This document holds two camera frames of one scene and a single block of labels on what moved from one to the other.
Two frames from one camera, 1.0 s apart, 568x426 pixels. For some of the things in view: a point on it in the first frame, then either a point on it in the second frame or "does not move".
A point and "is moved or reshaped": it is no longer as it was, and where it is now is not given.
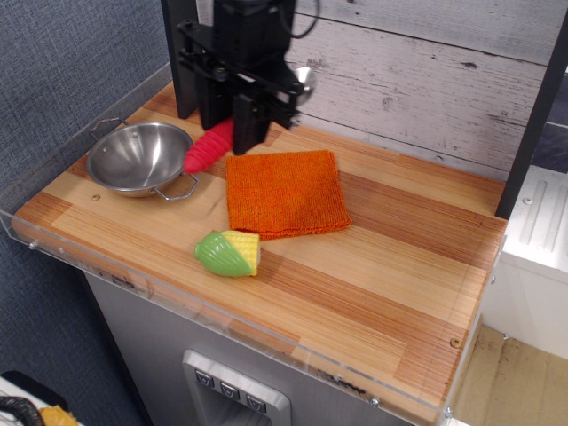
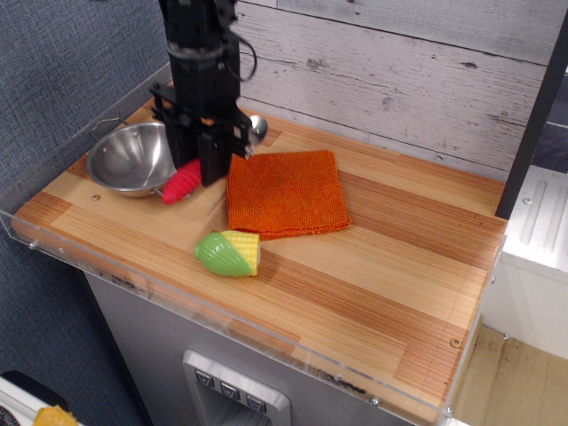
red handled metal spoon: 220,142 is moved or reshaped
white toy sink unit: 528,296 does not move
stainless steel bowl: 134,159 does not move
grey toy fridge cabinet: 191,372 does not move
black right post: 535,122 does not move
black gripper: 247,48 -> 201,107
